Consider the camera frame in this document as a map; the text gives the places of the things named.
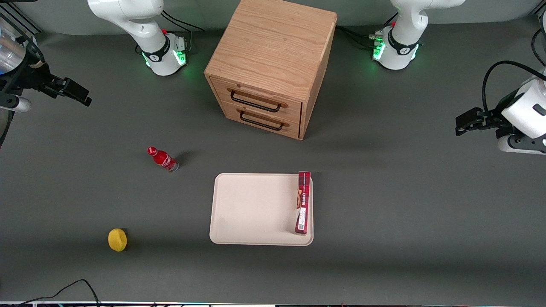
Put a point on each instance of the wooden drawer front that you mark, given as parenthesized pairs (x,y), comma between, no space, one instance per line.
(260,100)
(264,123)

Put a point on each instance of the beige plastic tray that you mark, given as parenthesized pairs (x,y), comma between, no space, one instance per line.
(251,209)

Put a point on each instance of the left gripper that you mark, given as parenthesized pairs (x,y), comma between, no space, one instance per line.
(494,116)

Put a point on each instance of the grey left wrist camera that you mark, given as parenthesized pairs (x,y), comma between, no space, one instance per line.
(514,147)

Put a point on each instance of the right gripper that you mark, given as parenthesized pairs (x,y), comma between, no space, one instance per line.
(35,76)

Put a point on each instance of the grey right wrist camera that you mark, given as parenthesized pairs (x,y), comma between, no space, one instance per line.
(17,104)

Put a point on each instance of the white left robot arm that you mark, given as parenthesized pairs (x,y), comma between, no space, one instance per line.
(405,38)

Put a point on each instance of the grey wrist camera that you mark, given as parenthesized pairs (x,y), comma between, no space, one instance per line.
(514,147)
(17,104)

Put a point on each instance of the red coke bottle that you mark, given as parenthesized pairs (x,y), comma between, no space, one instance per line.
(164,159)

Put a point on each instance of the red cookie box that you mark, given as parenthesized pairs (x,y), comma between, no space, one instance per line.
(303,204)

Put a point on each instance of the wooden drawer cabinet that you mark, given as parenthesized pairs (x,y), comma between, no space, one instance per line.
(277,42)

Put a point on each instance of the yellow lemon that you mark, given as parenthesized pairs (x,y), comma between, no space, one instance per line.
(117,239)

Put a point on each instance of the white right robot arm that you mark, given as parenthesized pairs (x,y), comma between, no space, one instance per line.
(145,25)

